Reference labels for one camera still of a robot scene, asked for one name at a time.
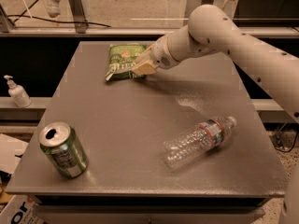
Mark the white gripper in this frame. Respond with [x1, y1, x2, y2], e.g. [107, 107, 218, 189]
[131, 35, 178, 76]

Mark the green jalapeno chip bag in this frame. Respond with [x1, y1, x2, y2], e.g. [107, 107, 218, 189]
[105, 44, 147, 81]

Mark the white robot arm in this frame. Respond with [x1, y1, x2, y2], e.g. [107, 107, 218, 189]
[131, 5, 299, 122]

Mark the clear plastic water bottle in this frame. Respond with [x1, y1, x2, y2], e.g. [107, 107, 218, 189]
[164, 117, 237, 170]

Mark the white pump lotion bottle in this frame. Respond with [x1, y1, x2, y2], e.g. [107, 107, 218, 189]
[4, 75, 31, 107]

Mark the green soda can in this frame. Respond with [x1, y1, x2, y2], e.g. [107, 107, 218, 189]
[39, 122, 89, 178]

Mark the brown paper sheet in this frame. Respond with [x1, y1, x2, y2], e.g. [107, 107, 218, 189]
[0, 133, 28, 175]

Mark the white cardboard box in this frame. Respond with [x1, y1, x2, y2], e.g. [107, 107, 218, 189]
[0, 195, 48, 224]

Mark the left metal rail bracket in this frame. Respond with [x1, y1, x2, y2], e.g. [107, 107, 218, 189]
[68, 0, 88, 34]

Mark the black cable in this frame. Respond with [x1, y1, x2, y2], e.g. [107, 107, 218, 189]
[7, 0, 112, 29]

